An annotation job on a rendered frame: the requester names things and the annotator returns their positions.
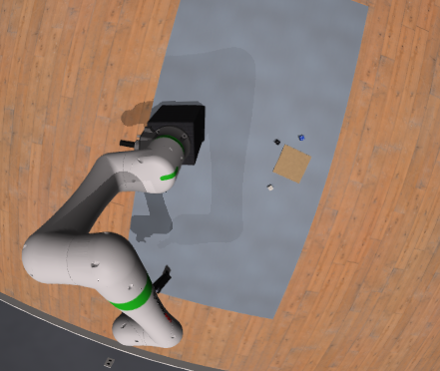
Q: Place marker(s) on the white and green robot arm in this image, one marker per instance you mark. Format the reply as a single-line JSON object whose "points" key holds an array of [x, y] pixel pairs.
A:
{"points": [[106, 261]]}

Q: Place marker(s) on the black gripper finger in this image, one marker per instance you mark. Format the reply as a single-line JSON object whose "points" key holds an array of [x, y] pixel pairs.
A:
{"points": [[163, 280]]}

